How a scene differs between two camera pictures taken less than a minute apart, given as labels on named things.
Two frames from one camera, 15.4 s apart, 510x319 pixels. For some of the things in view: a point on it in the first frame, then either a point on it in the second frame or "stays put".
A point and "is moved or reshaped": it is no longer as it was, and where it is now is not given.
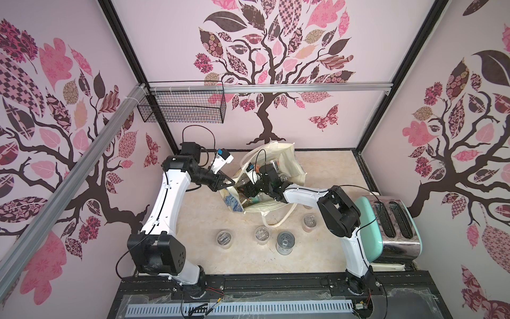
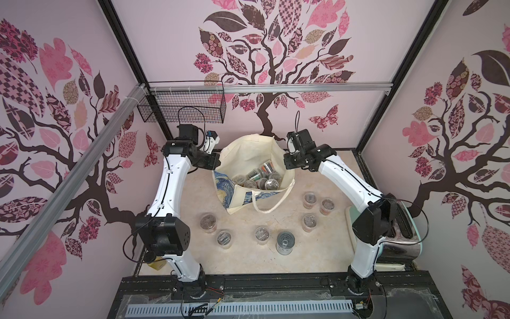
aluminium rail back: x=271 y=88 stays put
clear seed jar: x=309 y=222 stays put
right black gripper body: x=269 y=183 → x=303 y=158
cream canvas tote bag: x=283 y=156 is moved or reshaped
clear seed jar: x=285 y=240 stays put
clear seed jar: x=224 y=238 stays put
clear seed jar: x=262 y=235 stays put
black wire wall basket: x=184 y=107 stays put
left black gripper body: x=204 y=177 → x=204 y=160
